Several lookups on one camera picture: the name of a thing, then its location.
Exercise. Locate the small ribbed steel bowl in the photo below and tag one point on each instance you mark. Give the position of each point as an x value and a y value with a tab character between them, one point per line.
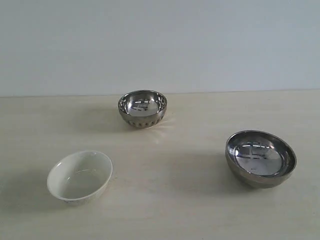
142	108

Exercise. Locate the white floral ceramic bowl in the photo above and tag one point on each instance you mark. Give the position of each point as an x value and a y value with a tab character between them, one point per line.
80	177

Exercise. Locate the large plain steel bowl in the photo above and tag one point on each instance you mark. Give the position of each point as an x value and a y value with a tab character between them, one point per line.
259	159

